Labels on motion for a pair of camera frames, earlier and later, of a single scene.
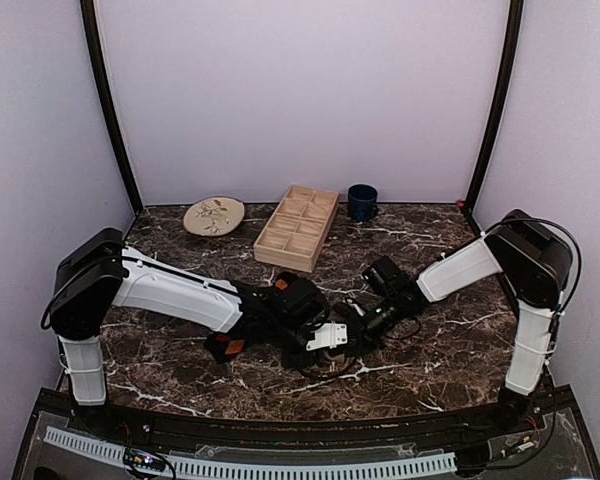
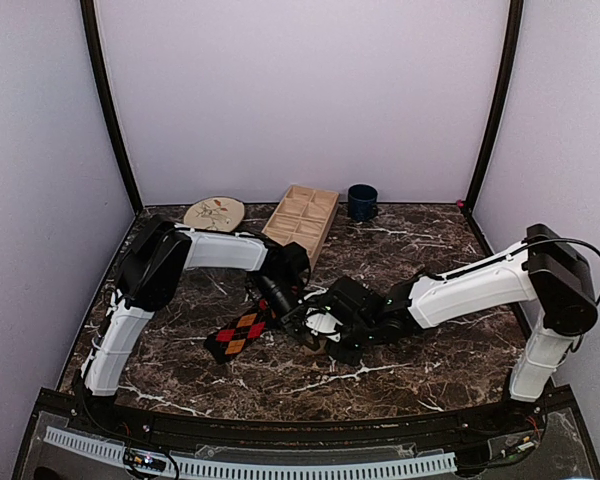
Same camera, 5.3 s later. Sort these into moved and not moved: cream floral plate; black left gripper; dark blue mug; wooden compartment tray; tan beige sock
Moved: black left gripper; tan beige sock
Not moved: wooden compartment tray; cream floral plate; dark blue mug
